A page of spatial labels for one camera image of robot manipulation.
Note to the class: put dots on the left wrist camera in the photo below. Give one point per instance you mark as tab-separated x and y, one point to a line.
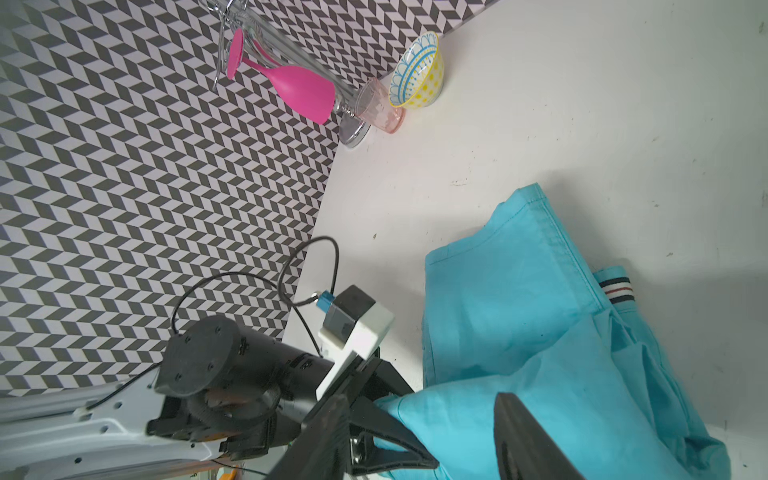
353	328

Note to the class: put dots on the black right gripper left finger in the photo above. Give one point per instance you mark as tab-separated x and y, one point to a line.
322	450

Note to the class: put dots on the yellow blue patterned bowl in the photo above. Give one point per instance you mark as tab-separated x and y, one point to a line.
417	79

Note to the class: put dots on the pink plastic wine glass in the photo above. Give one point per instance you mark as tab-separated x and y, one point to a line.
306	92

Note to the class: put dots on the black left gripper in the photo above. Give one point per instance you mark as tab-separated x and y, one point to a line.
378	441

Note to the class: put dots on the pink ribbed glass tumbler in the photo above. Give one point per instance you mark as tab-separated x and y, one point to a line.
372	105

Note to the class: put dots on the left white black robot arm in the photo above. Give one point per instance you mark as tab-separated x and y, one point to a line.
222	393

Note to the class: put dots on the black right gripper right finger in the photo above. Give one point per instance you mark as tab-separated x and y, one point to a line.
524	450

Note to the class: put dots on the turquoise long pants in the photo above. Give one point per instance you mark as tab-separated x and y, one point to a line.
515	308

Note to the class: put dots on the orange cloth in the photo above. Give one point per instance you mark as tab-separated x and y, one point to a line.
227	474

